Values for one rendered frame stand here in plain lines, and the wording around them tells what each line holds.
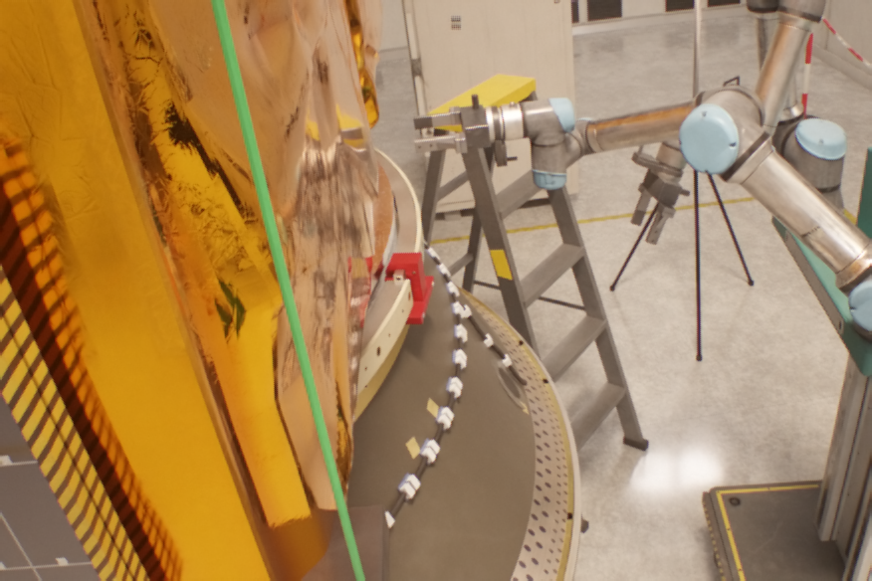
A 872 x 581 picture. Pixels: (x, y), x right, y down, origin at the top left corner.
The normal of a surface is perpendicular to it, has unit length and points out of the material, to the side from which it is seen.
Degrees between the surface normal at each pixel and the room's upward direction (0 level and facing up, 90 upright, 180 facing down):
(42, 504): 90
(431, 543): 62
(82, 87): 90
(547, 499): 43
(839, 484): 90
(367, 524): 0
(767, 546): 0
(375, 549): 0
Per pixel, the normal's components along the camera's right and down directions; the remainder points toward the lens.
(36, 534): 0.03, 0.53
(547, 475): 0.58, -0.64
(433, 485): 0.74, -0.29
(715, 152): -0.70, 0.39
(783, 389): -0.13, -0.84
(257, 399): 0.76, 0.33
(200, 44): 0.98, -0.11
